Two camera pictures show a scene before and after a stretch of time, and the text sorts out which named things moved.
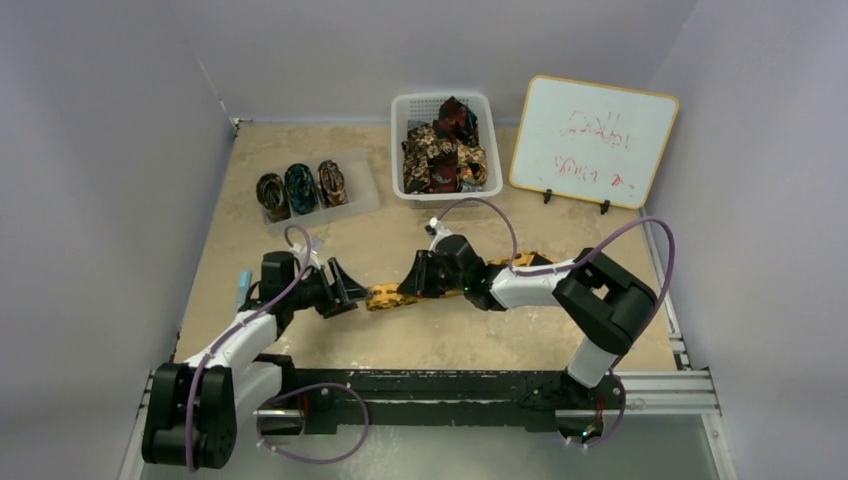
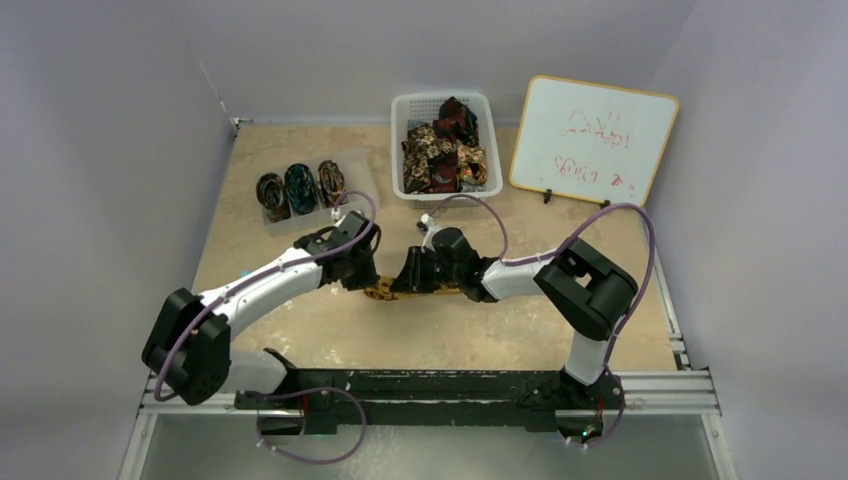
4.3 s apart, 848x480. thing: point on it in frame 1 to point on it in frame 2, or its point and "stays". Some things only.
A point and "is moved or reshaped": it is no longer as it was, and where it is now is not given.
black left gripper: x=348 y=289 to x=368 y=278
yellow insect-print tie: x=387 y=297 is moved or reshaped
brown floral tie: x=418 y=146 stays
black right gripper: x=423 y=275 stays
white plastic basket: x=444 y=149 stays
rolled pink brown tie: x=331 y=184 stays
